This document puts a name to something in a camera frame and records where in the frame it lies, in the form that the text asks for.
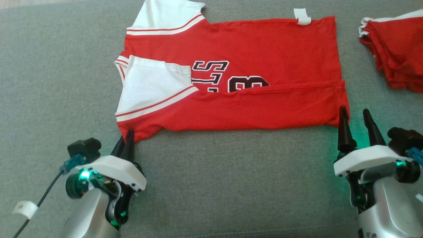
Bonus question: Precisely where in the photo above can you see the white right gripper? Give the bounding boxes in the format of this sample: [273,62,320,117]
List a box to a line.
[334,106,413,177]

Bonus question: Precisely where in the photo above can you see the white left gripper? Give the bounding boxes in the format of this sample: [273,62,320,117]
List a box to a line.
[75,128,147,192]

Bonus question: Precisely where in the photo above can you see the red shorts with white stripe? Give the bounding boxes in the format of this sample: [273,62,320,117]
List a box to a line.
[359,9,423,93]

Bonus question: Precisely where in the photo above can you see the red and white jersey shirt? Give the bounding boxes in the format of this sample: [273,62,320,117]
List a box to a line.
[114,0,350,142]

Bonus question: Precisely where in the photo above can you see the large grey sofa seat cushion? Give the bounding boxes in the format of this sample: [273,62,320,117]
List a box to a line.
[0,0,423,238]

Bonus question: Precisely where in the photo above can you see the black cable with blue plug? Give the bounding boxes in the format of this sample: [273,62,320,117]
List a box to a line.
[407,148,423,166]

